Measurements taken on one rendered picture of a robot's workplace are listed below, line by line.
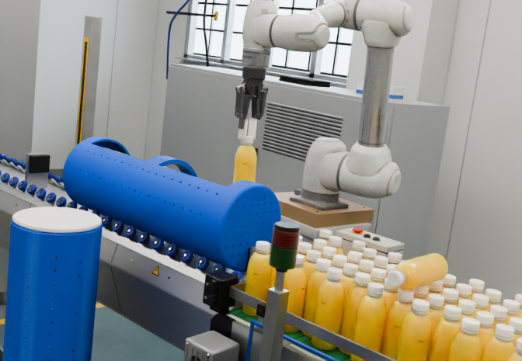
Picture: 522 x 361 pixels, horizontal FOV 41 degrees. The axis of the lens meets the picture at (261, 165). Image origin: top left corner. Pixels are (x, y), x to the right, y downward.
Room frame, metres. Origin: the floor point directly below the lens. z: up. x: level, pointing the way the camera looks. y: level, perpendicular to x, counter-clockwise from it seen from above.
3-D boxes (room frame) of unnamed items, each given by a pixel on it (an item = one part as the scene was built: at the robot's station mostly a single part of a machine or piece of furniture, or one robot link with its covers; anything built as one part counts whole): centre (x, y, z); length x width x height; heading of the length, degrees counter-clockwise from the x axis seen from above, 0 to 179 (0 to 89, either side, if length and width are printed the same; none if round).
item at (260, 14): (2.25, 0.05, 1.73); 0.13 x 0.11 x 0.16; 57
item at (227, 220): (2.43, 0.33, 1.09); 0.88 x 0.28 x 0.28; 48
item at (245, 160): (2.25, 0.05, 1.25); 0.07 x 0.07 x 0.19
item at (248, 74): (2.26, 0.06, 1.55); 0.08 x 0.07 x 0.09; 138
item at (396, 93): (4.04, -0.63, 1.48); 0.24 x 0.12 x 0.08; 50
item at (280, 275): (1.59, -0.08, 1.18); 0.06 x 0.06 x 0.16
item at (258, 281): (1.93, -0.03, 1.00); 0.07 x 0.07 x 0.19
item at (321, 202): (2.81, -0.24, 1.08); 0.22 x 0.18 x 0.06; 46
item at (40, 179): (2.99, 0.97, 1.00); 0.10 x 0.04 x 0.15; 138
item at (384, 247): (2.19, -0.38, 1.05); 0.20 x 0.10 x 0.10; 48
